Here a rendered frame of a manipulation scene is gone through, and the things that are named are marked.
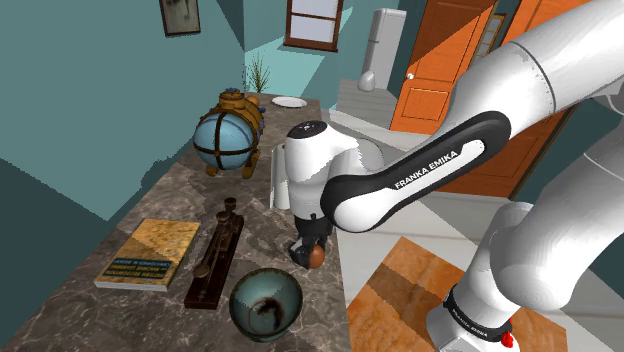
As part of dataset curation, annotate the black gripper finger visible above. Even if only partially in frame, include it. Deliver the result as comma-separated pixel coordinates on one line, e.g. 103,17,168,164
288,237,314,270

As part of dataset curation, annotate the brown egg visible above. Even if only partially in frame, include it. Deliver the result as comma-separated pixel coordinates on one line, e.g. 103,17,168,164
308,244,327,271

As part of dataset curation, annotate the teal glazed bowl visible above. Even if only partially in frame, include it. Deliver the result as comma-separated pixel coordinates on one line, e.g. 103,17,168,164
228,267,305,344

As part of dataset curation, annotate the white paper towel roll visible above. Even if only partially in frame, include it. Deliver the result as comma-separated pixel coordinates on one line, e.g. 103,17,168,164
269,143,293,211

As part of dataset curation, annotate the brass telegraph key on wood base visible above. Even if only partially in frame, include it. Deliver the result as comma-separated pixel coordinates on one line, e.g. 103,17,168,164
183,196,245,311

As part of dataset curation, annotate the orange marbled robot stand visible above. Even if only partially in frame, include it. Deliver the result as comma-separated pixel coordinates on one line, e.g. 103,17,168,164
345,235,570,352

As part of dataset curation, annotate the blue and brass submarine toy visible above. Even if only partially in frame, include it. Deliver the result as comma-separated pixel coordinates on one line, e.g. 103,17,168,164
191,87,267,180

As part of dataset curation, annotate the white plate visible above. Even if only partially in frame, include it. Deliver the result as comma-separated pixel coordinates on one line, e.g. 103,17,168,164
270,95,309,110

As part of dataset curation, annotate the yellow book with dark label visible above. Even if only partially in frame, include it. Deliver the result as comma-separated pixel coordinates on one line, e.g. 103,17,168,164
93,218,203,293

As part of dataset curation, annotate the thin green plant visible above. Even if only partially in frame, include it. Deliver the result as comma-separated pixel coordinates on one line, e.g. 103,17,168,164
245,50,272,95

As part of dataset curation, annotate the orange panel door with knob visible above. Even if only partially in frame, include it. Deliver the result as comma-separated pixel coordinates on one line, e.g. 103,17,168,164
388,0,499,136

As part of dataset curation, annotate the white refrigerator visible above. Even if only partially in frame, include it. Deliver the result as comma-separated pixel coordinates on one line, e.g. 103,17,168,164
361,7,409,92

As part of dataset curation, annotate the brown framed window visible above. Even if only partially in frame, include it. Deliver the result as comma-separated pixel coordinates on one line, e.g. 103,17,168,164
283,0,345,54

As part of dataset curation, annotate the dark framed wall picture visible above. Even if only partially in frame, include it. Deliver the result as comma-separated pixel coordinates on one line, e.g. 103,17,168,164
158,0,203,38

